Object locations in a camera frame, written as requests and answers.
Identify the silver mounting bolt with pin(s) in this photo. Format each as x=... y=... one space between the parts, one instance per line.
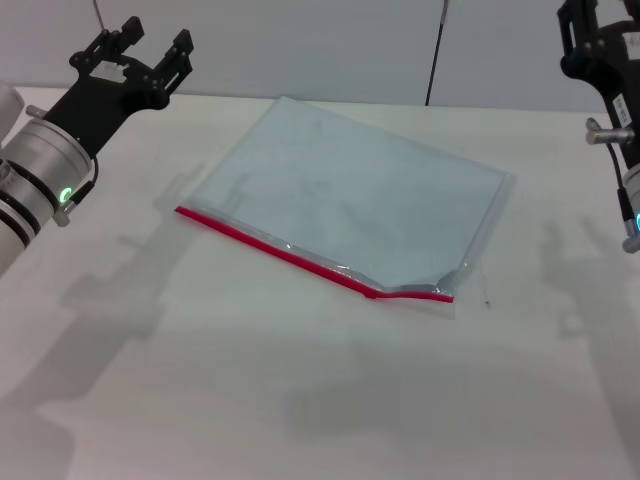
x=607 y=135

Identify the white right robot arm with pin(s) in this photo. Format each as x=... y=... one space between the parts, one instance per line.
x=636 y=185

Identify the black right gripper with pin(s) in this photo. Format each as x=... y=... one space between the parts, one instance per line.
x=620 y=70

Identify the red zipper slider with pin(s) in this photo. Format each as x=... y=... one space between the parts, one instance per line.
x=371 y=297

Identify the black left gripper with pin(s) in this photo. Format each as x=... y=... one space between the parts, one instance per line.
x=105 y=100

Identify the clear red-zip document bag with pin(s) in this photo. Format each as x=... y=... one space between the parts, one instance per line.
x=350 y=200

